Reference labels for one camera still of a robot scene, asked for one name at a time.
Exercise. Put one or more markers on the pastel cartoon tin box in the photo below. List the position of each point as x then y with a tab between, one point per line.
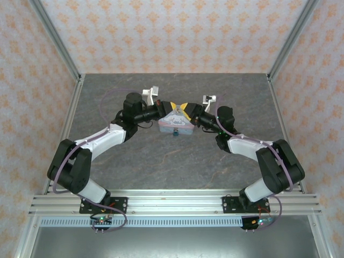
176	121

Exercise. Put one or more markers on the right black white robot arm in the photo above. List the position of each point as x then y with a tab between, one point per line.
242	146

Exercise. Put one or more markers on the right controller board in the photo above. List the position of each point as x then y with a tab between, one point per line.
258	222

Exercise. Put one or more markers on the controller board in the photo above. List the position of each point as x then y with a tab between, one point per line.
258	222
101	221

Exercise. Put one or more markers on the left controller board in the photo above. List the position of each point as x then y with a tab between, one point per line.
101	221

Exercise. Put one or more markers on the grey metal panel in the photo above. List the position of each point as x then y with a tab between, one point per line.
174	243

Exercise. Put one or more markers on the right aluminium side rail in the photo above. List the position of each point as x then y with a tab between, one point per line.
282	121

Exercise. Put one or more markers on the aluminium side rail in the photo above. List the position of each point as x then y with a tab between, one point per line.
67	126
282	121

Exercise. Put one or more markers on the left aluminium side rail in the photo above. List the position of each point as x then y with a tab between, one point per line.
67	126

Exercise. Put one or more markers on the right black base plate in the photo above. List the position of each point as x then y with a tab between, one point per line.
229	205

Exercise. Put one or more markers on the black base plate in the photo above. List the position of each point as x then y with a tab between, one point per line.
121	205
229	205

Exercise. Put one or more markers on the aluminium cross rail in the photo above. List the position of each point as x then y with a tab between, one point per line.
174	201

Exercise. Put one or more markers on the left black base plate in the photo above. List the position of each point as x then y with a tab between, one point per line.
121	205

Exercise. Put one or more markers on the right aluminium corner post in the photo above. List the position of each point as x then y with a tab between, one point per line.
293	40

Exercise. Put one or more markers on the aluminium corner post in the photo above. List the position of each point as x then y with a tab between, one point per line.
55	40
293	40

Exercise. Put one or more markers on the left aluminium corner post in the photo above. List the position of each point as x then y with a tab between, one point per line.
55	40

